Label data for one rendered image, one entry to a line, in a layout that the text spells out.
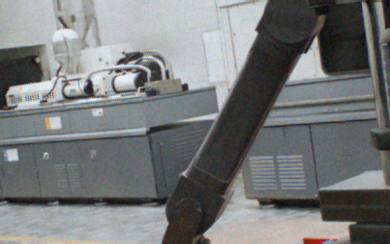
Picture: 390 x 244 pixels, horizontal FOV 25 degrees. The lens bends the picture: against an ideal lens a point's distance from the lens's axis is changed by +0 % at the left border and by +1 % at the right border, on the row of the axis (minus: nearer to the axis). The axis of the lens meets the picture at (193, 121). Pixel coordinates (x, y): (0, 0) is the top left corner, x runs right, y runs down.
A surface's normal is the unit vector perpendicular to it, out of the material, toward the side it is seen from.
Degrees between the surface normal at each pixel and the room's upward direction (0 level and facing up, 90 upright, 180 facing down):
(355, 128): 90
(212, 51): 90
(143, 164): 90
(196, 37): 90
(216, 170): 80
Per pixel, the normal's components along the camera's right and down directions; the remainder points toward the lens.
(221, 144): -0.23, 0.00
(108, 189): -0.69, 0.15
